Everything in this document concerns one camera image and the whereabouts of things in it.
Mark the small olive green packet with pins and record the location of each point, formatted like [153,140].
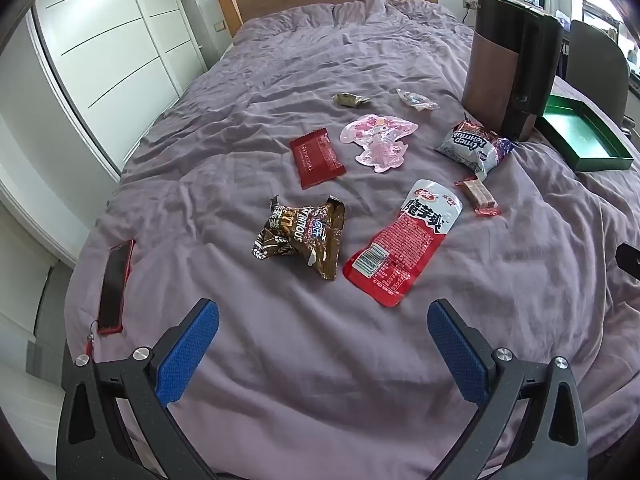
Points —
[350,100]

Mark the white blue snack bag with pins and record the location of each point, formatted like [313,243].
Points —
[470,147]

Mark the pink character-shaped packet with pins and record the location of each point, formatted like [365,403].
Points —
[377,142]

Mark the brown snack packet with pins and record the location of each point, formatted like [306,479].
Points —
[300,232]

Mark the grey office chair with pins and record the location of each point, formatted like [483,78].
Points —
[595,55]

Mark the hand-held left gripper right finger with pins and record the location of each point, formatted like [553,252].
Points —
[460,355]

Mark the dark red packet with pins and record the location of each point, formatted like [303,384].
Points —
[316,157]

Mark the green cardboard box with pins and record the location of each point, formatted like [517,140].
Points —
[575,130]

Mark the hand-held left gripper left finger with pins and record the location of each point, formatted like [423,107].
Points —
[190,350]

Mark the white wardrobe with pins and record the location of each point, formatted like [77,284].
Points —
[100,35]

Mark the phone in red case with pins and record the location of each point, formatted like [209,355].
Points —
[114,285]

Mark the brown black electric kettle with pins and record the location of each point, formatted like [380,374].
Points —
[495,75]

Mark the purple bed blanket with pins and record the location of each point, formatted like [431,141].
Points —
[225,110]

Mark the large red white pouch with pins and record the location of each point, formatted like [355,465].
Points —
[405,240]

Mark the clear candy packet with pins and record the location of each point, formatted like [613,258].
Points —
[415,99]

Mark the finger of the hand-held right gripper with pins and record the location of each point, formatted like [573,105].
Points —
[631,260]

